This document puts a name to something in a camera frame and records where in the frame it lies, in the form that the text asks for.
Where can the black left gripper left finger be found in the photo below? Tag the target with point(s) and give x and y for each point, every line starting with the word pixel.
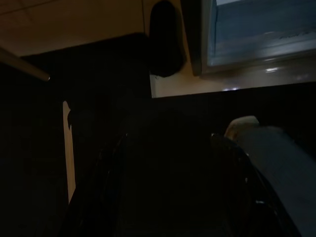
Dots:
pixel 98 197

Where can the large black floor mat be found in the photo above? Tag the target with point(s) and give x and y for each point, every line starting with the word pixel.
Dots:
pixel 111 74

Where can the wooden table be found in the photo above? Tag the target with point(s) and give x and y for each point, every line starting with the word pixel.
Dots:
pixel 24 65

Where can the dark steel fridge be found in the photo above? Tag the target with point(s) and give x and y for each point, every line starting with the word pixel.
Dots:
pixel 247 37

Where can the black oblong floor object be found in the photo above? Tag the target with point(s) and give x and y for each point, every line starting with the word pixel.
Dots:
pixel 165 37

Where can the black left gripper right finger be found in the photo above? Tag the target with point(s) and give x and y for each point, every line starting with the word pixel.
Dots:
pixel 244 197

